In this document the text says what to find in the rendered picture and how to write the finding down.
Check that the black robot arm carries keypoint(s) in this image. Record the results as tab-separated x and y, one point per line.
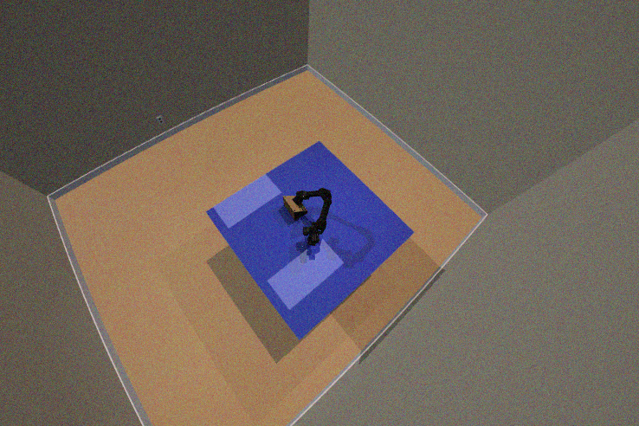
321	222

